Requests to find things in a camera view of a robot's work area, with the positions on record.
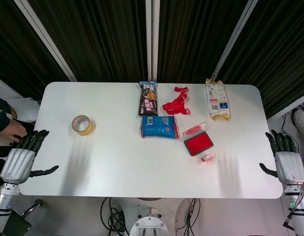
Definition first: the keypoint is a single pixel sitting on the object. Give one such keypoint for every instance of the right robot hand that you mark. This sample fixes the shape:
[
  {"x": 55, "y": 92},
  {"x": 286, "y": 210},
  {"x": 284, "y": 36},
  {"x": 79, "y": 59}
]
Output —
[{"x": 288, "y": 162}]

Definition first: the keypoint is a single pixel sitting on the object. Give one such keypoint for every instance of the robot base column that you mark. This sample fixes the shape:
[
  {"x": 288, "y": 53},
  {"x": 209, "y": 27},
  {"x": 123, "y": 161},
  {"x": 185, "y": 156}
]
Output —
[{"x": 150, "y": 221}]

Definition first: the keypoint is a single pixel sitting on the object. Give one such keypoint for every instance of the dark jacket sleeve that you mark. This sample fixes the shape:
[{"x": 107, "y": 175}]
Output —
[{"x": 0, "y": 115}]

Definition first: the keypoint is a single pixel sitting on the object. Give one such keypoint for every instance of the black box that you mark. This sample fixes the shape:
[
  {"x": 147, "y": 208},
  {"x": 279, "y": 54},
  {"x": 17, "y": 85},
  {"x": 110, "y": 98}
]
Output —
[{"x": 17, "y": 225}]

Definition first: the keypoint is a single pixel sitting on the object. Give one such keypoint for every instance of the white sneaker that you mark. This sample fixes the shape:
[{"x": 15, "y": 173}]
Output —
[{"x": 301, "y": 120}]

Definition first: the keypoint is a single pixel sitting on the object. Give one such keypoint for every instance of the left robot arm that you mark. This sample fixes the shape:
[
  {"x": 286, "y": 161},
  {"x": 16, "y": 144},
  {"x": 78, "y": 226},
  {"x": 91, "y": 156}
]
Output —
[{"x": 4, "y": 206}]

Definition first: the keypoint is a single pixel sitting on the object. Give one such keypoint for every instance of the red ink pad case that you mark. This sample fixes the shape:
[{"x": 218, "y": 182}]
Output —
[{"x": 197, "y": 142}]

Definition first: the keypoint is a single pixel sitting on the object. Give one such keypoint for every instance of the person's hand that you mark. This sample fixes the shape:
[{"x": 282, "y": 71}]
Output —
[{"x": 14, "y": 127}]

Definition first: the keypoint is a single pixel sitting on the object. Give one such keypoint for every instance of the blue snack bag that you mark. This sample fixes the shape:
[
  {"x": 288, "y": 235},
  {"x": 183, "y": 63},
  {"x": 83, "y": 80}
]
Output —
[{"x": 159, "y": 127}]

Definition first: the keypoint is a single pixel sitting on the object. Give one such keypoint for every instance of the white yellow snack bag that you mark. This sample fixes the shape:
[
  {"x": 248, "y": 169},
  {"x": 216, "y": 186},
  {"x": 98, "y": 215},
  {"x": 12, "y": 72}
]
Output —
[{"x": 218, "y": 101}]

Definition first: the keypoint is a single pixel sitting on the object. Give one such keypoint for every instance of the dark brown snack bag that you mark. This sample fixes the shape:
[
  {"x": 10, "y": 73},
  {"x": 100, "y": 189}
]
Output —
[{"x": 148, "y": 99}]

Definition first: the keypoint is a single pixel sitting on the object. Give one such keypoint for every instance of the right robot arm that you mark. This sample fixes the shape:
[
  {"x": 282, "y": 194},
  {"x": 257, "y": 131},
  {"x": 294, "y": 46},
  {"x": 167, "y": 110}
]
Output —
[{"x": 297, "y": 206}]

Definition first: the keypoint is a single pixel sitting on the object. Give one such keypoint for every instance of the white frame post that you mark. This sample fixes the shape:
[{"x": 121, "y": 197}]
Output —
[
  {"x": 45, "y": 37},
  {"x": 234, "y": 39},
  {"x": 152, "y": 40}
]

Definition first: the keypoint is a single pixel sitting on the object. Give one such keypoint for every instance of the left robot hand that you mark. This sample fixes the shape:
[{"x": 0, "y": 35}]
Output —
[{"x": 19, "y": 157}]

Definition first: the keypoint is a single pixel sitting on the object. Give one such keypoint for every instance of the yellow tape roll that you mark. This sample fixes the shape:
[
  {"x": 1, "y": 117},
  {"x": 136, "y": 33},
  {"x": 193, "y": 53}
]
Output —
[{"x": 83, "y": 125}]

